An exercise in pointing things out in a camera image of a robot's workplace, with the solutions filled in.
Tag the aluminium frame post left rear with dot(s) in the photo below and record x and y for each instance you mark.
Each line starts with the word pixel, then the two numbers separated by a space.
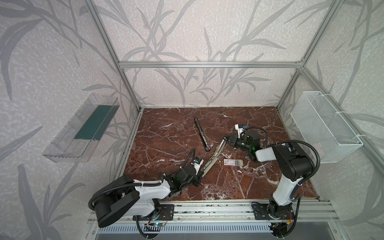
pixel 99 25

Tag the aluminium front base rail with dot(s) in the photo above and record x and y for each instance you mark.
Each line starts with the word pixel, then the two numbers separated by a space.
pixel 241 211

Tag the white wire mesh basket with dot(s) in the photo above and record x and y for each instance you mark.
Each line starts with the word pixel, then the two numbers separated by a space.
pixel 322 126

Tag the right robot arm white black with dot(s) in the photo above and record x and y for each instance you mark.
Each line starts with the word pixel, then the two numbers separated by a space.
pixel 298 161

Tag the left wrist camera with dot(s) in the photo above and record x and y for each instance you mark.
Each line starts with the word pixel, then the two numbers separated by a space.
pixel 197 163

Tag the aluminium frame post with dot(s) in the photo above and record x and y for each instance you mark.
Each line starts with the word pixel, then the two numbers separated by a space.
pixel 99 25
pixel 330 15

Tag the aluminium rear cross bar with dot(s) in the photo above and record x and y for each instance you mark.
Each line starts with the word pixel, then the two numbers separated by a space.
pixel 188 64

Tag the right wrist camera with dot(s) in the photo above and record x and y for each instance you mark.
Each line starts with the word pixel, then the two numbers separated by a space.
pixel 240 128

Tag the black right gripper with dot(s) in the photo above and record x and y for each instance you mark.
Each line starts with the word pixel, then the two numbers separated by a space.
pixel 232 141

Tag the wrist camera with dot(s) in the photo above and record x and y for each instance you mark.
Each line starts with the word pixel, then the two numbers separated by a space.
pixel 197 163
pixel 240 128

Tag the clear plastic wall bin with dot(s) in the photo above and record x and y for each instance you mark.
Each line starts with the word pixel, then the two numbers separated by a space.
pixel 79 138

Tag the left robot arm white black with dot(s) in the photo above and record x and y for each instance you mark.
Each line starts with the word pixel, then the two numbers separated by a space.
pixel 140 198

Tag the white red staple box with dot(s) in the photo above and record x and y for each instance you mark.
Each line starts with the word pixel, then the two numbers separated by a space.
pixel 236 163

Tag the aluminium frame post right rear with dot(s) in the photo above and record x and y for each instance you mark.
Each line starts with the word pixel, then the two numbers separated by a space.
pixel 330 15

